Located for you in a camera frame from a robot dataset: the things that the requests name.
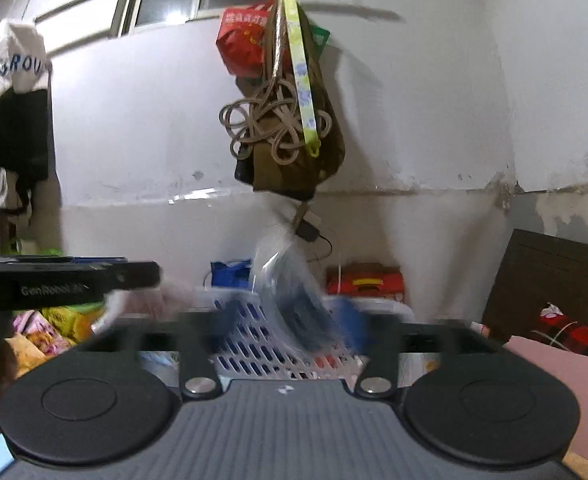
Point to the yellow-green snack packet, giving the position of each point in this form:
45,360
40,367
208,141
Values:
69,320

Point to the pink patterned packet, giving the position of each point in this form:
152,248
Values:
36,332

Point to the olive brown hanging bag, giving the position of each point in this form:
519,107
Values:
284,175

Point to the red plaid cloth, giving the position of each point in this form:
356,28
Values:
573,332

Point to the red tool case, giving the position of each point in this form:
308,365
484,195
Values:
373,285

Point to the pink red box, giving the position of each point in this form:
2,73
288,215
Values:
573,400

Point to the clear plastic bag with contents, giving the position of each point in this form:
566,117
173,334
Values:
294,300

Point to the dark wooden board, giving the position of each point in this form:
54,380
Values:
533,270

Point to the red shopping bag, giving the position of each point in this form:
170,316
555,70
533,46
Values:
244,35

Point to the white crumpled wrapper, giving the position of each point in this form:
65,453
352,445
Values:
139,305

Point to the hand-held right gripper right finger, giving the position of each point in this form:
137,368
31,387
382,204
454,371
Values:
353,325

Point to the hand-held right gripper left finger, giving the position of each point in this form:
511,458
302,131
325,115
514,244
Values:
196,345

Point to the yellow object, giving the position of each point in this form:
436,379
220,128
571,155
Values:
581,467

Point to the white and black hanging garment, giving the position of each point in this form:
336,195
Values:
14,125

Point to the green bag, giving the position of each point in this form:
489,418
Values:
320,37

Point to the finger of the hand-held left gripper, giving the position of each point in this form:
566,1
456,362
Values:
134,274

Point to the blue shopping bag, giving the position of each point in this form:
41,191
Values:
229,275

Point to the white slotted plastic basket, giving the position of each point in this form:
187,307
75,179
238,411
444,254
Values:
254,345

